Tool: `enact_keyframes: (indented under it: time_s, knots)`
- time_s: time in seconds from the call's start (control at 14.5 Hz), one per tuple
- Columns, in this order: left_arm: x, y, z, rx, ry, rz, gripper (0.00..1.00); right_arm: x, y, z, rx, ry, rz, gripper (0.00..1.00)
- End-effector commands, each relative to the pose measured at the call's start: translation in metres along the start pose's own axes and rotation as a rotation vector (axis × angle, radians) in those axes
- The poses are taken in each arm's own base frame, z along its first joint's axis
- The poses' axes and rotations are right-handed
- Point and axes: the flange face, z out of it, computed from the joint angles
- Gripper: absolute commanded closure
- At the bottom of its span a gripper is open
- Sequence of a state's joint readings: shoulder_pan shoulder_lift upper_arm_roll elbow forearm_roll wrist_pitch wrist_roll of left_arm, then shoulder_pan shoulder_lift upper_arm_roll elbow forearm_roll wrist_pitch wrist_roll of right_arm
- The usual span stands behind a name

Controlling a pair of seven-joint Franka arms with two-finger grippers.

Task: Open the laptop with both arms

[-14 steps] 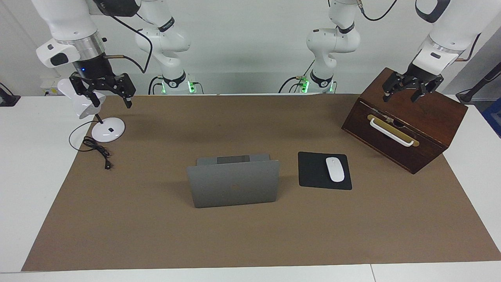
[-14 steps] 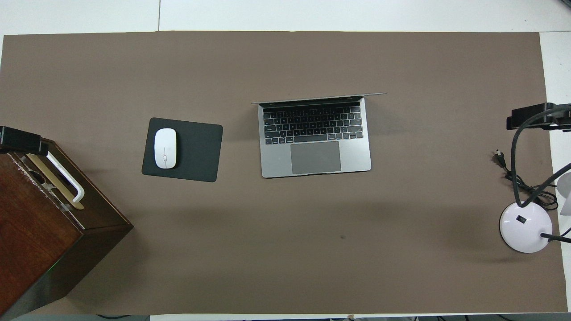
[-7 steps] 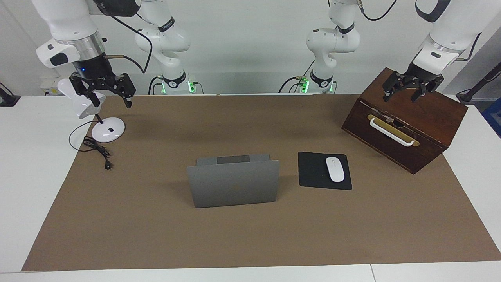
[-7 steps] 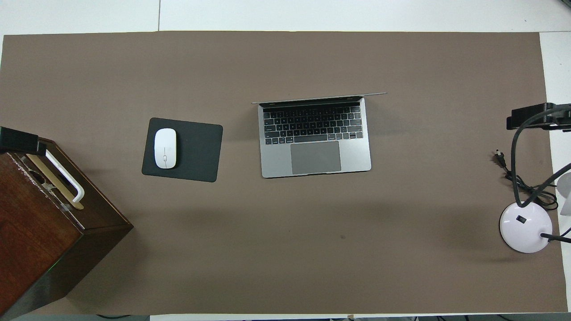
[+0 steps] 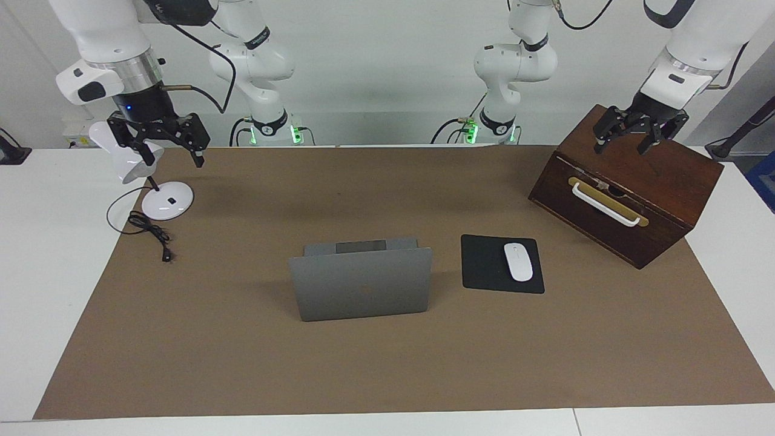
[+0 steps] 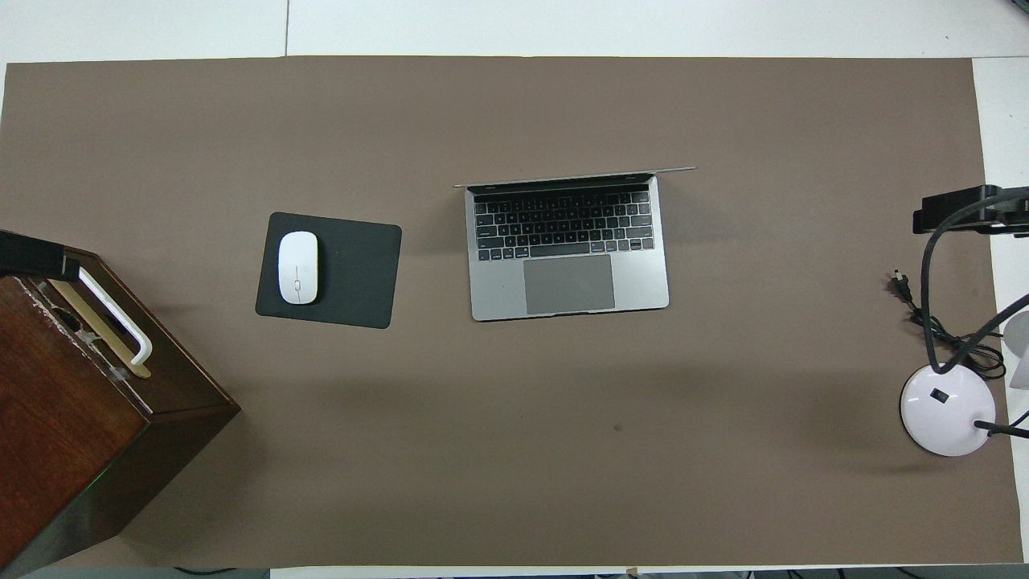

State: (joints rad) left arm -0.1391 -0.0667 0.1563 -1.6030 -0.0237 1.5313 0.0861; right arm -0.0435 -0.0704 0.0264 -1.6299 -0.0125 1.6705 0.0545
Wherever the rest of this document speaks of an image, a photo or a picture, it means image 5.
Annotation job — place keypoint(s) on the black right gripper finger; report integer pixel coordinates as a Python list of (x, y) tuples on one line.
[(195, 134), (133, 136)]

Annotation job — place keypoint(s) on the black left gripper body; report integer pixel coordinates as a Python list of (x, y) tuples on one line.
[(657, 115)]

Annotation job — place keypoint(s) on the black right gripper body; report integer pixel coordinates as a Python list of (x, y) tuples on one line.
[(145, 112)]

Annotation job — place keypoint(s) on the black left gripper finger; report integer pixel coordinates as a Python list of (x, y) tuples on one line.
[(610, 123), (665, 130)]

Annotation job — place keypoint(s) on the silver laptop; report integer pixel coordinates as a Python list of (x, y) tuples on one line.
[(363, 284)]

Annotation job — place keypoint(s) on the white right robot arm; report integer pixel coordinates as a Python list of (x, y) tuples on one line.
[(254, 60)]

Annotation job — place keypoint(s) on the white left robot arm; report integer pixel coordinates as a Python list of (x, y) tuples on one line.
[(514, 60)]

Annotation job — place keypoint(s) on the dark wooden box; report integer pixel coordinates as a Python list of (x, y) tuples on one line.
[(666, 178)]

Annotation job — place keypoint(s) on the white desk lamp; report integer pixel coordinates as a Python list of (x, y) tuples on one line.
[(169, 203)]

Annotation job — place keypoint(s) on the black tripod leg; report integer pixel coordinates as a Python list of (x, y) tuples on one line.
[(738, 130)]

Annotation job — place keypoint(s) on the black stand foot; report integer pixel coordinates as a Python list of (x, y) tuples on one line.
[(9, 154)]

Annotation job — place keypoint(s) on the white computer mouse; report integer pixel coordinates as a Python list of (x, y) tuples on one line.
[(518, 261)]

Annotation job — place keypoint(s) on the black mouse pad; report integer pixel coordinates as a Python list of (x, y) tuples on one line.
[(481, 266)]

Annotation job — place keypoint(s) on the brown table mat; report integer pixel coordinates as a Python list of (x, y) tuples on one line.
[(242, 363)]

